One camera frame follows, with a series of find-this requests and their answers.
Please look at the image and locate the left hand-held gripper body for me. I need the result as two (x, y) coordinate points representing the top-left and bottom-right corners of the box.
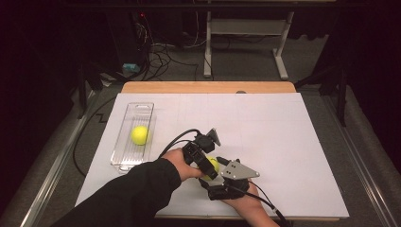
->
(182, 127), (222, 174)

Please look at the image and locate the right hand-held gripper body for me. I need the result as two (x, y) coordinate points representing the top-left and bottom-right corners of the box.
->
(206, 160), (261, 201)

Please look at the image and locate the yellow tennis ball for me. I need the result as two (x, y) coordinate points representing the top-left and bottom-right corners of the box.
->
(201, 156), (221, 182)
(130, 125), (149, 147)

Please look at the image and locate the clear plastic container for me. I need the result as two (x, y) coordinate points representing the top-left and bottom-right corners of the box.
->
(110, 101), (158, 175)

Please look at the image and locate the person's left hand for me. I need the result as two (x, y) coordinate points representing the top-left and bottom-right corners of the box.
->
(160, 148), (204, 183)

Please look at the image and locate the person's right hand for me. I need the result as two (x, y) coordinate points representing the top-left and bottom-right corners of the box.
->
(220, 182), (269, 218)

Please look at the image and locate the white board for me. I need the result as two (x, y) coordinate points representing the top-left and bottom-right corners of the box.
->
(75, 92), (350, 219)

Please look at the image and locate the wooden table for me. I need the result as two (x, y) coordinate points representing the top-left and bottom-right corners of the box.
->
(121, 80), (340, 222)

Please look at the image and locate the teal small box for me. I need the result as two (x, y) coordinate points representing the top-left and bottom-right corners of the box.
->
(122, 62), (141, 73)

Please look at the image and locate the black stand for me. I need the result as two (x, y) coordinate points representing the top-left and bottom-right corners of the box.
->
(294, 61), (349, 127)
(77, 61), (127, 120)

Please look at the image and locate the white metal stand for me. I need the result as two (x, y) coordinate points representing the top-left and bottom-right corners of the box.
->
(202, 10), (296, 81)

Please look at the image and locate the dark computer tower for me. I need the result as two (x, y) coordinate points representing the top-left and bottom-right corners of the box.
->
(105, 10), (150, 67)

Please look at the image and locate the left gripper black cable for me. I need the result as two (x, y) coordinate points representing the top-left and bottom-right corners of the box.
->
(158, 128), (202, 159)

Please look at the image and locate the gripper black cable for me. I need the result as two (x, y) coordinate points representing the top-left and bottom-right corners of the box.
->
(158, 128), (202, 159)
(226, 180), (292, 227)

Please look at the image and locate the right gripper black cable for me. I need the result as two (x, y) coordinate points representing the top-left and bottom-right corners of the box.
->
(226, 180), (292, 227)

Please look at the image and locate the tangle of cables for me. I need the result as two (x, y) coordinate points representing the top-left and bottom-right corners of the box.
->
(135, 12), (209, 81)

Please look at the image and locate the black floor cable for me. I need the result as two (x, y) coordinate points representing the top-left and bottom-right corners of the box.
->
(72, 96), (118, 178)

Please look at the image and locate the metal floor rail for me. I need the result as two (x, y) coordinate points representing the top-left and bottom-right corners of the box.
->
(18, 91), (98, 227)
(321, 94), (401, 227)

